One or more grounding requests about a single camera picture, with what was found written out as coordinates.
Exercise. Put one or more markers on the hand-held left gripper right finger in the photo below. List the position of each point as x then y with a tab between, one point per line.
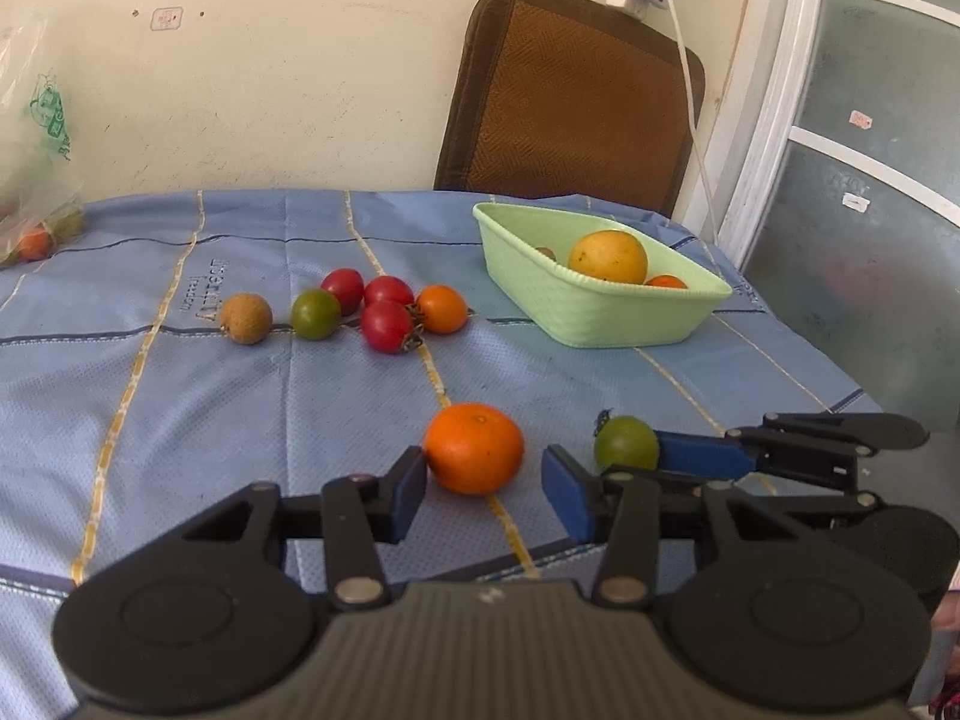
562	491

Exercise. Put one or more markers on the green tomato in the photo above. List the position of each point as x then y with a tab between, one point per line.
626	444
315	313

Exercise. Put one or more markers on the pink square wall sticker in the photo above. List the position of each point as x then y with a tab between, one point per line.
166	19

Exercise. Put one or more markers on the blue striped tablecloth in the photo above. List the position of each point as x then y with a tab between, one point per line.
225	427

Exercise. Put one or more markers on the red cherry tomato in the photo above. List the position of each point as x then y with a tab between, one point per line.
388	289
386	326
343	286

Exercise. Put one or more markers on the orange fruit in bag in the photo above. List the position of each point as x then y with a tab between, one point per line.
34	245

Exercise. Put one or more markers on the light green plastic basket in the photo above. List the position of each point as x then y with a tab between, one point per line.
600	315

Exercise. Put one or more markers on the person's right forearm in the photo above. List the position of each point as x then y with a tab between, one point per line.
947	611

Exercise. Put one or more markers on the brown longan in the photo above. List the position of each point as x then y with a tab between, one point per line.
545	253
245	319

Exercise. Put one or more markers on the orange mandarin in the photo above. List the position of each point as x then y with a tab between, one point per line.
474	448

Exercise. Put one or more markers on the white framed glass door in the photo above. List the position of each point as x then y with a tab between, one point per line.
862	52

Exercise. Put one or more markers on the small orange tomato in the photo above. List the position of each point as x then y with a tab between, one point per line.
666	283
444	309

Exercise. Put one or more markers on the large yellow orange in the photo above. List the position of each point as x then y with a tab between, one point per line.
607	259

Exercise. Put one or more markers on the green fruit in bag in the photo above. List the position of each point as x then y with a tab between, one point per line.
67	226

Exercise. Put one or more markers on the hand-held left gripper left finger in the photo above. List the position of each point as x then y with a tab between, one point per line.
409	495

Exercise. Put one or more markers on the clear plastic bag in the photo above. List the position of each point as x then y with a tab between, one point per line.
37	165

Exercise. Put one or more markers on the small sticker on glass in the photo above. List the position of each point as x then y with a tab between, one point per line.
855	202
862	119

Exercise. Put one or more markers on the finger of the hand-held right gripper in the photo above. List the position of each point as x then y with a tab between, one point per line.
825	508
697	454

